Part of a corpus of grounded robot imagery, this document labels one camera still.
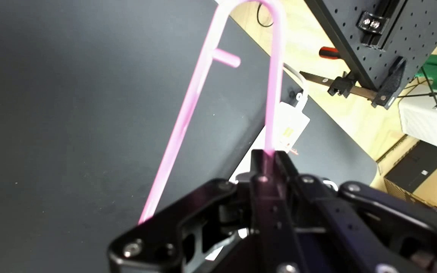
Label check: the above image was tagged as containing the pink wire clothes hanger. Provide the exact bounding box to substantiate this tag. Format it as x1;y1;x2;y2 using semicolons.
137;0;286;226

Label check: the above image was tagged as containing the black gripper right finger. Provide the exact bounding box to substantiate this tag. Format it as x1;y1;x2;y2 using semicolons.
271;150;437;273

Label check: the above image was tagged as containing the white paper tag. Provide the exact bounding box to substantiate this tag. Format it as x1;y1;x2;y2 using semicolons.
274;90;312;153

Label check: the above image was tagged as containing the black perforated breadboard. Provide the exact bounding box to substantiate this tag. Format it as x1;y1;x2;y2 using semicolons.
304;0;437;111

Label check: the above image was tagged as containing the clamp with orange handle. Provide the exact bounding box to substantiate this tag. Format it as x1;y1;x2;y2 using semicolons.
300;46;383;103

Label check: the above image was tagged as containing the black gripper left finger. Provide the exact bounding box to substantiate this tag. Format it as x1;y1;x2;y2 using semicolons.
108;149;281;273

